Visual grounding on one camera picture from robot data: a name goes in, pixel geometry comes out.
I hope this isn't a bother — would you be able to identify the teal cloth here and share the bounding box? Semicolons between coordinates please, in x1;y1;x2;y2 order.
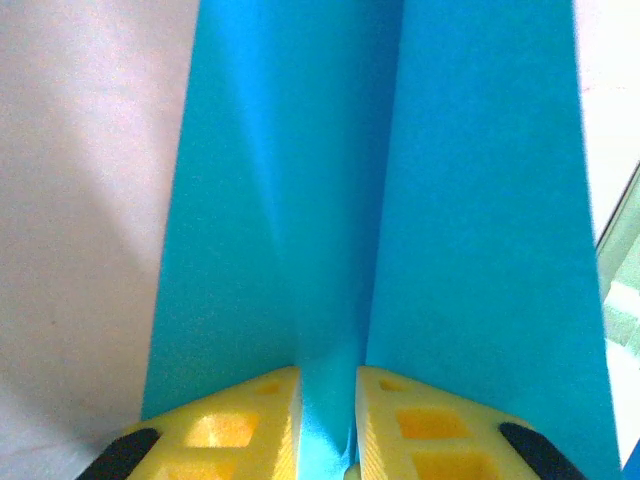
141;0;624;480

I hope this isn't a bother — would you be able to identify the mint green zip pouch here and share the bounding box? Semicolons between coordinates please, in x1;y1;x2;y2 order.
594;164;640;361

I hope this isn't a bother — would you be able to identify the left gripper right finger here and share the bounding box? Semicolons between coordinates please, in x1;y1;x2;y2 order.
347;364;586;480

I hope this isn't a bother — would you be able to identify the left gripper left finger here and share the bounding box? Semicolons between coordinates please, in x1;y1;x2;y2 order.
74;366;304;480

